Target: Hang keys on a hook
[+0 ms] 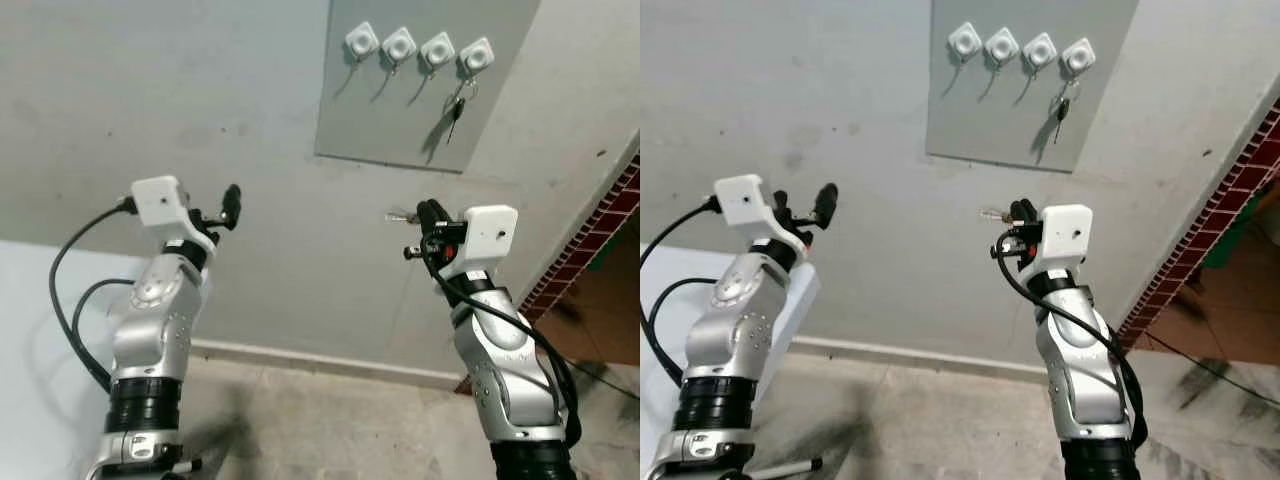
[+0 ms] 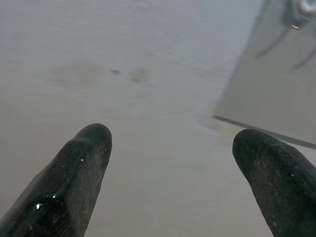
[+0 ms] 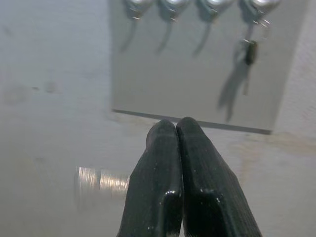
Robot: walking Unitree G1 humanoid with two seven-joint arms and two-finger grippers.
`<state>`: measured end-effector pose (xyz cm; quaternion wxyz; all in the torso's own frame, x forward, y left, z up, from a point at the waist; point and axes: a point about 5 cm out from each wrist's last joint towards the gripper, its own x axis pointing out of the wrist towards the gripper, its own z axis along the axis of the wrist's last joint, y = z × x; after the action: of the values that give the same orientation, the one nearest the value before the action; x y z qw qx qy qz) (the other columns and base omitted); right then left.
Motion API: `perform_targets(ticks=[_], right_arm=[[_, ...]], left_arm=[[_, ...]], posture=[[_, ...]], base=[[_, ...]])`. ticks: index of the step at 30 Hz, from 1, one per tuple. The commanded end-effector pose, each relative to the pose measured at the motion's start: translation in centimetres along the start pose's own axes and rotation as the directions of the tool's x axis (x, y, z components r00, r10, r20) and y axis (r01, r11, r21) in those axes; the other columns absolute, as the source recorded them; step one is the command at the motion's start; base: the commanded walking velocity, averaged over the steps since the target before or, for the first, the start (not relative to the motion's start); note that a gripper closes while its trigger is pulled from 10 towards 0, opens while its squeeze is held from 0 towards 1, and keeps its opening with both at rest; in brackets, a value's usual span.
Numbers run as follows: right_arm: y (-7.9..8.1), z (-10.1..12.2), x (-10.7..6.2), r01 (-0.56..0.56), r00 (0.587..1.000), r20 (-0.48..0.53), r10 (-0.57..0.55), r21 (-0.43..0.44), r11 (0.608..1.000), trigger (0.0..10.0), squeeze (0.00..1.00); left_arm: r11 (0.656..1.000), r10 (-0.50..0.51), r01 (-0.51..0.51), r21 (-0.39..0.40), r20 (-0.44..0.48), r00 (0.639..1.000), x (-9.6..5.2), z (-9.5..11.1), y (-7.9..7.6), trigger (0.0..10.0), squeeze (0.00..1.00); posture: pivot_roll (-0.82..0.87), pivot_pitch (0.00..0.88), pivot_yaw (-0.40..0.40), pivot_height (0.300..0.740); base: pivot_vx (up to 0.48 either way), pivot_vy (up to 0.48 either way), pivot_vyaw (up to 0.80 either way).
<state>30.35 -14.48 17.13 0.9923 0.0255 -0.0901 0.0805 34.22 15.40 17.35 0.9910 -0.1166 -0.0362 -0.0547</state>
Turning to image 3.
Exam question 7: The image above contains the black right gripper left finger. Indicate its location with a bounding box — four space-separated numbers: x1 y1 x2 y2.
115 119 184 237

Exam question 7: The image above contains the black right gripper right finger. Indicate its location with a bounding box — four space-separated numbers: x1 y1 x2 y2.
176 117 263 237

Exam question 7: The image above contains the silver key bunch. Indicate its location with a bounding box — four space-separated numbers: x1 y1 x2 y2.
232 19 271 96

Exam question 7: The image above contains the silver metal hook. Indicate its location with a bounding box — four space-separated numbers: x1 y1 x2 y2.
238 0 276 26
122 0 150 21
157 0 190 22
195 0 232 23

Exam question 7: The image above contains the silver metal cylinder knob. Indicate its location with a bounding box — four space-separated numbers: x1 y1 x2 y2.
73 166 132 198

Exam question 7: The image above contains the grey wall hook board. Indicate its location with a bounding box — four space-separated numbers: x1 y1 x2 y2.
110 0 306 136

